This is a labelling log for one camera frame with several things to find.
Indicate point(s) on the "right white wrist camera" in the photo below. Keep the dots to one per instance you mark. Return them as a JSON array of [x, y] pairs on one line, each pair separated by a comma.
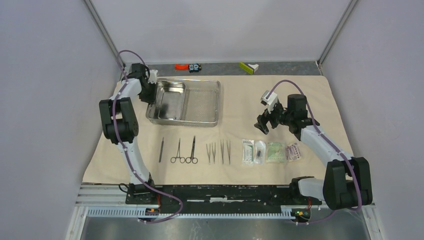
[[269, 99]]

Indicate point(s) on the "orange red tape roll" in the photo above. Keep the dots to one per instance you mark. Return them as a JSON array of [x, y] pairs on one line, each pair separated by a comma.
[[181, 67]]

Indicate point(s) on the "right aluminium corner post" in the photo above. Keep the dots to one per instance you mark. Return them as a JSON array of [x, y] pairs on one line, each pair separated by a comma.
[[336, 32]]

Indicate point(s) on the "long steel tweezers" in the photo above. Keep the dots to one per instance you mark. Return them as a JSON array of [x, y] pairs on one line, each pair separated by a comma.
[[225, 151]]

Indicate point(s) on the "aluminium corner post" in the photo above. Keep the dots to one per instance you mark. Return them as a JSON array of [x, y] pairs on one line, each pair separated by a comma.
[[336, 32], [102, 29]]

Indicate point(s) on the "wire mesh steel basket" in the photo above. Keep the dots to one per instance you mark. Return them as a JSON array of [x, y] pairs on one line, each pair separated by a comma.
[[201, 106]]

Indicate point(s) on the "white slotted cable duct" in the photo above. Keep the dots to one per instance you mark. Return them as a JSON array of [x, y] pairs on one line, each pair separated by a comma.
[[140, 212]]

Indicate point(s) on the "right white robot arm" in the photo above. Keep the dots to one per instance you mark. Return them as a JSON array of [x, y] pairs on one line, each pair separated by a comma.
[[347, 180]]

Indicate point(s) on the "clear plastic bag item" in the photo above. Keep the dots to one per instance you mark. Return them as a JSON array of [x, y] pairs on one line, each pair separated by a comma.
[[260, 152]]

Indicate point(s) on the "left aluminium corner post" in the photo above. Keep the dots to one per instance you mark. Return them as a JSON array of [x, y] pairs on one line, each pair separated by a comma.
[[102, 29]]

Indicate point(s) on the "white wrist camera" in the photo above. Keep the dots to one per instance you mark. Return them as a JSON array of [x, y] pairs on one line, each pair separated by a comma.
[[153, 76], [269, 99]]

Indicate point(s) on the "green white brush tool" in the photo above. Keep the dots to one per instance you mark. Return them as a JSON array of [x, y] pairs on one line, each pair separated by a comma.
[[249, 68]]

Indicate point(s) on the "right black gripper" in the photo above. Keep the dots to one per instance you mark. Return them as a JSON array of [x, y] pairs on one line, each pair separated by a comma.
[[263, 119]]

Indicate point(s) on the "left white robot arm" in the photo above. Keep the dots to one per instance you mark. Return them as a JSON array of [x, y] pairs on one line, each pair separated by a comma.
[[120, 126]]

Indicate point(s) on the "white pouch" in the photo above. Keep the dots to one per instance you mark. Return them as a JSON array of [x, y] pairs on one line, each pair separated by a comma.
[[248, 149]]

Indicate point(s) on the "beige cloth wrap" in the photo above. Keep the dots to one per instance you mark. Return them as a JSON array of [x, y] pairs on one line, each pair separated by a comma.
[[241, 104]]

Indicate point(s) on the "steel surgical scissors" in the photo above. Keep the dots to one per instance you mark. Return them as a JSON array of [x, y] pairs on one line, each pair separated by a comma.
[[192, 159]]

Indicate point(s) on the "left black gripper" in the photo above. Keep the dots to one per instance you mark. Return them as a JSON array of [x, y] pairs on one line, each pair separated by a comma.
[[152, 98]]

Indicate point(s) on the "small black blue toy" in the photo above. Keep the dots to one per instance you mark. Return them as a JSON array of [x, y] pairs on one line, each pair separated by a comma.
[[195, 67]]

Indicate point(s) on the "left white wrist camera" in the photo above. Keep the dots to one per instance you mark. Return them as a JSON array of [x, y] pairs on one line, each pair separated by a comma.
[[153, 76]]

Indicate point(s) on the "stainless steel tray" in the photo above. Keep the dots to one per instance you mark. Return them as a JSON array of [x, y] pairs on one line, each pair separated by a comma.
[[169, 101]]

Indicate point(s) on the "steel surgical forceps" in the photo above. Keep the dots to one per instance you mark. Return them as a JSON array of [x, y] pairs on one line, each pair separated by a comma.
[[211, 152]]

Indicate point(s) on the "dark packet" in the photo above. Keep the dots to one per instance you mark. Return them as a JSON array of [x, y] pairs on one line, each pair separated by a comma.
[[293, 152]]

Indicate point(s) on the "green printed gauze packet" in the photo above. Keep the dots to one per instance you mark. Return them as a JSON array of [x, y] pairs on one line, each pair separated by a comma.
[[276, 152]]

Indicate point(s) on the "steel hemostat clamp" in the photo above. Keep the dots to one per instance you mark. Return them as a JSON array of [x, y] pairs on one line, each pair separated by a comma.
[[178, 157]]

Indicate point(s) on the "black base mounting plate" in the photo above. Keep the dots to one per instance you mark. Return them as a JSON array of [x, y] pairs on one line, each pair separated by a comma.
[[258, 198]]

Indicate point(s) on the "steel scalpel handle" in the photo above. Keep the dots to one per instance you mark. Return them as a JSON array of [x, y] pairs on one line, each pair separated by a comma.
[[161, 150]]

